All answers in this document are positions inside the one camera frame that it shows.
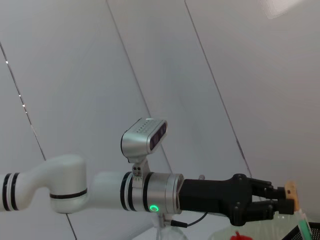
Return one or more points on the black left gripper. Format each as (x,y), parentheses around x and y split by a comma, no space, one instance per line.
(212,195)

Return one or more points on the red-orange toy orange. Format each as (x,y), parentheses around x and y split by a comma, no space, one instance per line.
(238,236)

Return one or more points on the clear green-label water bottle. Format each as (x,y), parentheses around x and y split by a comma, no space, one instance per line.
(172,233)

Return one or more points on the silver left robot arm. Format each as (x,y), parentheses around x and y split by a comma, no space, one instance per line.
(70,180)

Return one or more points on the pale green glass fruit plate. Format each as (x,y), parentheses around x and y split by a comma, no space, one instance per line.
(262,230)

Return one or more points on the black mesh pen holder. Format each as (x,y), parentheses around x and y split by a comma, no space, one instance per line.
(315,231)

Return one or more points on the silver left wrist pin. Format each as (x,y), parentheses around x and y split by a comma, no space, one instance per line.
(201,177)

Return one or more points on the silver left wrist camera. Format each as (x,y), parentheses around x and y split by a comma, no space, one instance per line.
(137,140)

